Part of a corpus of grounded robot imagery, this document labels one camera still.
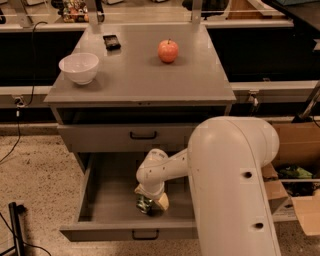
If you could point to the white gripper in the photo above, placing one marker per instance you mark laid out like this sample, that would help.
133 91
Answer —
152 194

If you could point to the crushed green soda can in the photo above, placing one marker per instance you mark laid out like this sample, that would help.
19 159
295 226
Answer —
144 204

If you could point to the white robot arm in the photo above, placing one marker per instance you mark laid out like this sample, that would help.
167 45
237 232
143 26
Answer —
223 161

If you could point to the open grey middle drawer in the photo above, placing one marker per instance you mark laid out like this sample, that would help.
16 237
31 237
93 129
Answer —
108 212

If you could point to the closed grey upper drawer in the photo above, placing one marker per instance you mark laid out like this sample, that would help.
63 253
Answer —
95 138

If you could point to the grey drawer cabinet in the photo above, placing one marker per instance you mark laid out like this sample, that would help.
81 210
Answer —
133 86

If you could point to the black stand on floor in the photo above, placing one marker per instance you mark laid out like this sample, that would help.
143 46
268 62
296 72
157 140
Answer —
18 244

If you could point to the green bag in box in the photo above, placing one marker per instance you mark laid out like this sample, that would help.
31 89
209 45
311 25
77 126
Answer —
294 172

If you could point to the white bowl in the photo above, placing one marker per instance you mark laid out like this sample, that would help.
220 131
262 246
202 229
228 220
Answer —
80 68

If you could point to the red apple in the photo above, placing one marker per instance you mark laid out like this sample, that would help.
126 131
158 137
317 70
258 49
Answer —
167 51

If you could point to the brown cardboard box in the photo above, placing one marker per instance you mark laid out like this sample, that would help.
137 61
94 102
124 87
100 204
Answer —
296 199

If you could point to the small black box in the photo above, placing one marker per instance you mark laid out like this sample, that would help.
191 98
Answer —
111 42

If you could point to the colourful objects on back shelf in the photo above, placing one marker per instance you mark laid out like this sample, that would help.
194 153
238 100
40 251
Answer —
75 11

